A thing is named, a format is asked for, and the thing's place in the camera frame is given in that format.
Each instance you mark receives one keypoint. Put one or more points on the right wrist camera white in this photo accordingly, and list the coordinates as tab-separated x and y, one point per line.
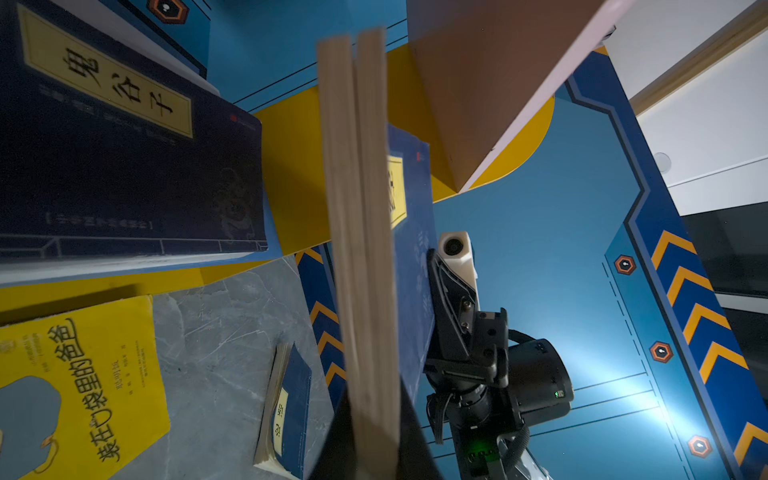
456	251

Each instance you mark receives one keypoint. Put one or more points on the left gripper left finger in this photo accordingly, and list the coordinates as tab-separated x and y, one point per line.
337	459

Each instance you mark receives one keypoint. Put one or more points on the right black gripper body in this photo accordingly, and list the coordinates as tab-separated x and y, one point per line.
467	362

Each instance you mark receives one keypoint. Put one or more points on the yellow shelf with pink and blue boards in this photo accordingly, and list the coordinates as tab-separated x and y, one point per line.
471	77

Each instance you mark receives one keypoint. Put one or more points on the dark blue book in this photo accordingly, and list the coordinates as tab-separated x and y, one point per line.
105	153
281	446
352	92

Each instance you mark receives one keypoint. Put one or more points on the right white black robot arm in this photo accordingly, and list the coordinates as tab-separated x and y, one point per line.
539	389

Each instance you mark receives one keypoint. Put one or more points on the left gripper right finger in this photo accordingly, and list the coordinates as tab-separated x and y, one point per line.
415	461

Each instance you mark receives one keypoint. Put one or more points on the white book with brown bars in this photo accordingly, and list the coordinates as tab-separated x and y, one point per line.
28	272

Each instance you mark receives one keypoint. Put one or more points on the yellow book with cartoon man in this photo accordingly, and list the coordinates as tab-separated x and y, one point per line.
81	392

